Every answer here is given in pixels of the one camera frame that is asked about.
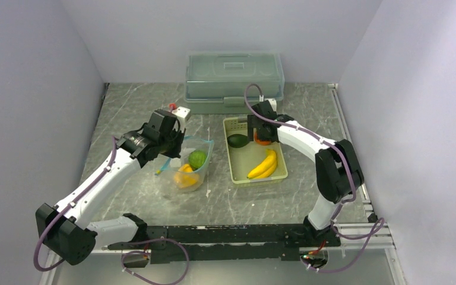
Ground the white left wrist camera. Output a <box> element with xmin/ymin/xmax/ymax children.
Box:
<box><xmin>169</xmin><ymin>103</ymin><xmax>191</xmax><ymax>126</ymax></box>

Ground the green translucent storage box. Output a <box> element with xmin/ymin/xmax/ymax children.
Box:
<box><xmin>183</xmin><ymin>51</ymin><xmax>285</xmax><ymax>115</ymax></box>

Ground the yellow bell pepper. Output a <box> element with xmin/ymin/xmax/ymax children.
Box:
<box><xmin>174</xmin><ymin>164</ymin><xmax>200</xmax><ymax>188</ymax></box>

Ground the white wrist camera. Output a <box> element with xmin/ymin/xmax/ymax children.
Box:
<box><xmin>267</xmin><ymin>99</ymin><xmax>277</xmax><ymax>112</ymax></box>
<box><xmin>169</xmin><ymin>103</ymin><xmax>191</xmax><ymax>126</ymax></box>

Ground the clear zip bag blue zipper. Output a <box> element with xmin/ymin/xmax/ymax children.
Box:
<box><xmin>156</xmin><ymin>136</ymin><xmax>214</xmax><ymax>195</ymax></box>

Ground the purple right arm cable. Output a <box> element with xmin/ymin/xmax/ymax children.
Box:
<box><xmin>243</xmin><ymin>83</ymin><xmax>386</xmax><ymax>274</ymax></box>

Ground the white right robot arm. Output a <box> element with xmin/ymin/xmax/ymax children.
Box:
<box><xmin>247</xmin><ymin>100</ymin><xmax>365</xmax><ymax>246</ymax></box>

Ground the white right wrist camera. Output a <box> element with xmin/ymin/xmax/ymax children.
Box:
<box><xmin>267</xmin><ymin>99</ymin><xmax>277</xmax><ymax>112</ymax></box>

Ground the green custard apple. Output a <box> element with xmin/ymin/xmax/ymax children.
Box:
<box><xmin>188</xmin><ymin>150</ymin><xmax>207</xmax><ymax>171</ymax></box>

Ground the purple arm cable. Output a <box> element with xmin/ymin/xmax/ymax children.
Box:
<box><xmin>33</xmin><ymin>135</ymin><xmax>191</xmax><ymax>285</ymax></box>
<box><xmin>243</xmin><ymin>83</ymin><xmax>386</xmax><ymax>274</ymax></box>

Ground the pale green perforated basket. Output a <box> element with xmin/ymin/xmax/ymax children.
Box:
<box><xmin>223</xmin><ymin>117</ymin><xmax>288</xmax><ymax>186</ymax></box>

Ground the dark green avocado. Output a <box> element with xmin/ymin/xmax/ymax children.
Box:
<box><xmin>227</xmin><ymin>134</ymin><xmax>249</xmax><ymax>148</ymax></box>

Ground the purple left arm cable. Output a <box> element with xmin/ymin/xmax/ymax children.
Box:
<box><xmin>33</xmin><ymin>135</ymin><xmax>191</xmax><ymax>285</ymax></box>

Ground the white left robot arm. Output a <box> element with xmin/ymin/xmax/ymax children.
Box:
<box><xmin>34</xmin><ymin>107</ymin><xmax>191</xmax><ymax>265</ymax></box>

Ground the orange fruit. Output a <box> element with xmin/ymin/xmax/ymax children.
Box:
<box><xmin>254</xmin><ymin>132</ymin><xmax>272</xmax><ymax>146</ymax></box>

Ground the yellow banana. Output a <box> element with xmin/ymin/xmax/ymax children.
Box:
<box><xmin>247</xmin><ymin>149</ymin><xmax>277</xmax><ymax>179</ymax></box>

